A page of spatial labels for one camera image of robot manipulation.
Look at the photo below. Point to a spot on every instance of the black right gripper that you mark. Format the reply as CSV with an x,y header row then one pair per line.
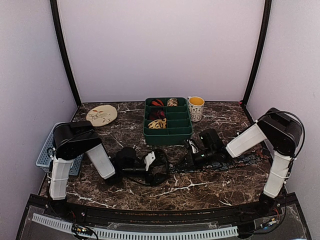
x,y
189,158

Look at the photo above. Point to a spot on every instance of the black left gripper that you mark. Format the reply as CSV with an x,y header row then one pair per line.
x,y
155,180

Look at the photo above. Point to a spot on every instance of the dark floral necktie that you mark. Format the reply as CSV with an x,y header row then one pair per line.
x,y
245,159

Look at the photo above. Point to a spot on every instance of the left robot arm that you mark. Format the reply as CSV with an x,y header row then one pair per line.
x,y
73,139

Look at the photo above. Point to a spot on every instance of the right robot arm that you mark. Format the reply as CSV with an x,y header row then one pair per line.
x,y
284,131

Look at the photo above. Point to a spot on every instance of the green compartment organizer tray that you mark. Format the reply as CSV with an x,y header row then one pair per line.
x,y
179,126

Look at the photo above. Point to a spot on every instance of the yellow patterned rolled tie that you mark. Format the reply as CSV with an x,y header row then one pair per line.
x,y
158,124

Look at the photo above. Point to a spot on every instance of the round bird-pattern plate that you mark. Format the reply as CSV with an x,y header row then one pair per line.
x,y
102,115

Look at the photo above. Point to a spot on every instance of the white mug yellow inside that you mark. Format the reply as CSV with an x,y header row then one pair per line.
x,y
196,107

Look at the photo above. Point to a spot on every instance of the maroon navy striped rolled tie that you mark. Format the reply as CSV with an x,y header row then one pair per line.
x,y
156,115

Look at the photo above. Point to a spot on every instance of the floral cream rolled tie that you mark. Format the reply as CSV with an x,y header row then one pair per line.
x,y
173,102

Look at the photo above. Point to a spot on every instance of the red navy striped rolled tie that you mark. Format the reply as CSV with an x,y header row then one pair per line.
x,y
156,103

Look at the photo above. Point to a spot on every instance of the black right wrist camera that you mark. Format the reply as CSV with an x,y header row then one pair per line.
x,y
211,139

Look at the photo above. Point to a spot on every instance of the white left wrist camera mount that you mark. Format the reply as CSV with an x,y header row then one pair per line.
x,y
149,159

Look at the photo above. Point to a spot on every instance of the white slotted cable duct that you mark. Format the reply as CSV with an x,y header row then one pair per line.
x,y
119,231

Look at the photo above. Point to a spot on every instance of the black front rail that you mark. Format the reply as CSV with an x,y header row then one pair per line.
x,y
90,216

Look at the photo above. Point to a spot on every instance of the right black frame post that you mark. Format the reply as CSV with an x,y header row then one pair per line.
x,y
258,52

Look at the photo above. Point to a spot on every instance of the black frame post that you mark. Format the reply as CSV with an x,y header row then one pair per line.
x,y
258,52
63,51

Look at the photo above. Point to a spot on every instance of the left black frame post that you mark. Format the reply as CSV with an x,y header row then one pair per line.
x,y
63,51

